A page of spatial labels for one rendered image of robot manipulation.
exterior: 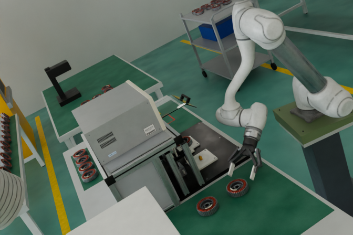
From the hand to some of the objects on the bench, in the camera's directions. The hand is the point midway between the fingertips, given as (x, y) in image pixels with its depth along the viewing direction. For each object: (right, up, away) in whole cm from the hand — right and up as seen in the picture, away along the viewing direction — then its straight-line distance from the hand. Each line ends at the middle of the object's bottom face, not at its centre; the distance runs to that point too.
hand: (240, 175), depth 209 cm
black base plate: (-23, +4, +43) cm, 49 cm away
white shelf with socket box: (-37, -47, -51) cm, 78 cm away
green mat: (-17, -23, -20) cm, 35 cm away
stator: (-2, -8, -2) cm, 8 cm away
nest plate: (-18, +3, +31) cm, 36 cm away
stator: (-17, -16, -5) cm, 24 cm away
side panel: (-44, -23, +5) cm, 50 cm away
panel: (-44, -6, +36) cm, 58 cm away
